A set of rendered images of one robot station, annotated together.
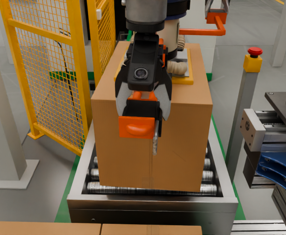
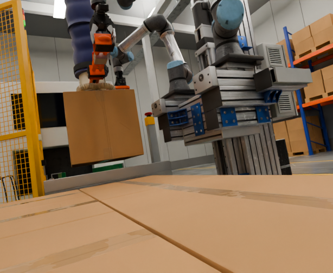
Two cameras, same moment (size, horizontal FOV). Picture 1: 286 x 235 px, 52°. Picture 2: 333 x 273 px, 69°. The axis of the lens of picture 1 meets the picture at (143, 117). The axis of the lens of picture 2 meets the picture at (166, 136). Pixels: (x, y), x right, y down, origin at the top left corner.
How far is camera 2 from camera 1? 1.09 m
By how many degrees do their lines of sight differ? 46
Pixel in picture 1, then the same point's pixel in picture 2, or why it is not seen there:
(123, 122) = (96, 35)
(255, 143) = (162, 106)
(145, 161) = (103, 134)
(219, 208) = (160, 167)
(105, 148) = (75, 128)
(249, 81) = (152, 130)
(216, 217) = not seen: hidden behind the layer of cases
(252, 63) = (149, 118)
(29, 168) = not seen: outside the picture
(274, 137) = (170, 102)
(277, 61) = not seen: hidden behind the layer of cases
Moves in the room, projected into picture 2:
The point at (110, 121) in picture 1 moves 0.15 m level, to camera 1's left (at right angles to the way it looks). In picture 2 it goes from (76, 106) to (46, 107)
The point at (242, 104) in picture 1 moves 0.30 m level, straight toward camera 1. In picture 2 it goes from (153, 145) to (154, 143)
